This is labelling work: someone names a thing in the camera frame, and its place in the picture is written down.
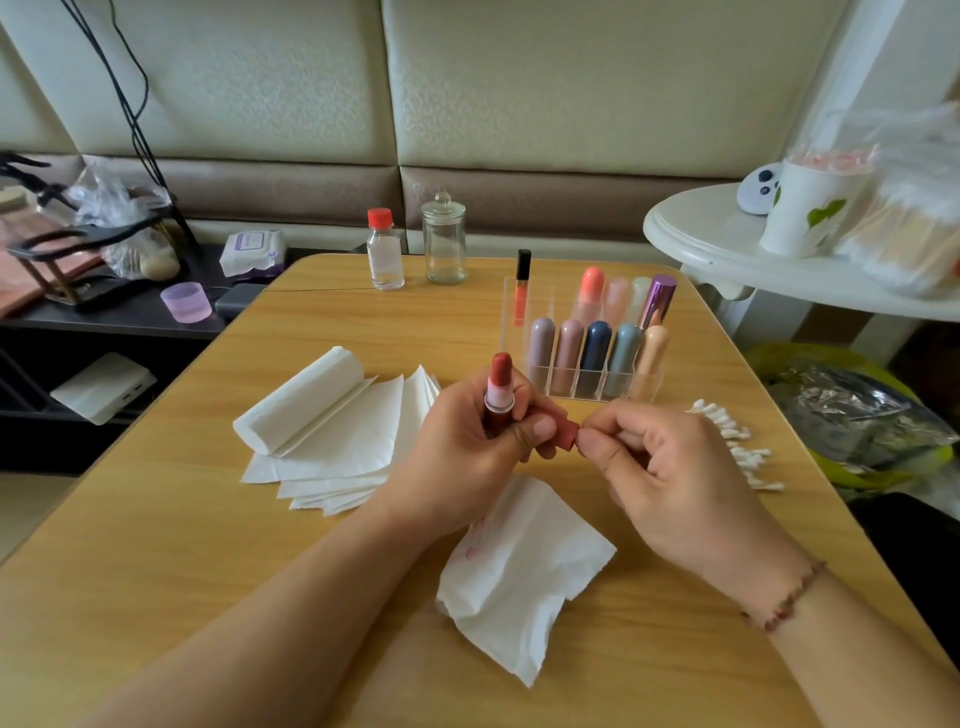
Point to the person's left hand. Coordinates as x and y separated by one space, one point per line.
465 458

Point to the person's right hand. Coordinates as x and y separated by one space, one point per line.
690 488

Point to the pile of cotton swabs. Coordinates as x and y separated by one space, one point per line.
738 443

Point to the red lipstick pink tube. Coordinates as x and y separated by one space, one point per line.
500 390

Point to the dark red lipstick cap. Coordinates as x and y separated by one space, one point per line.
564 432

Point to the stack of white tissues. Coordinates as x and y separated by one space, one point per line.
338 443

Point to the white tissue sheet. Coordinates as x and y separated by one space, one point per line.
518 578

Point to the clear acrylic lipstick organizer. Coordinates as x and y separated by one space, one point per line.
600 345

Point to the person's right forearm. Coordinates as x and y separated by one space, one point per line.
870 660

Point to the person's left forearm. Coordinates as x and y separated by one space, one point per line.
248 630

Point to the yellow-green bin with bag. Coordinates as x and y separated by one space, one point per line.
863 420

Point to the glass jar with lid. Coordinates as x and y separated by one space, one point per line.
443 243

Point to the clear bottle red cap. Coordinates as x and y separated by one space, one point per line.
386 255

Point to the white round side table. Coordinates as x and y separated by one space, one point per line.
713 240

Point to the wet wipes pack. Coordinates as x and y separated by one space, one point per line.
252 252

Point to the white mug green leaf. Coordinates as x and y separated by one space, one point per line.
810 210

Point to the white panda figure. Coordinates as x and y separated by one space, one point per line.
759 189

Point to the small purple plastic cup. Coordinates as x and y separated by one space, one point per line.
186 303

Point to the black low shelf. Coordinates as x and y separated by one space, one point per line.
135 330

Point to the white power bank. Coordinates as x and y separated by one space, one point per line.
102 389

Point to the beige padded backrest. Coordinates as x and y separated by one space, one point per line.
600 83

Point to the crumpled clear plastic bag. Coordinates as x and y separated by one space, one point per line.
113 195

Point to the pink tray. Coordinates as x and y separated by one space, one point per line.
23 278

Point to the jar with wooden lid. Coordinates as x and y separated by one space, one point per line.
8 195

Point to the black clip tool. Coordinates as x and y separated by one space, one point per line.
23 165

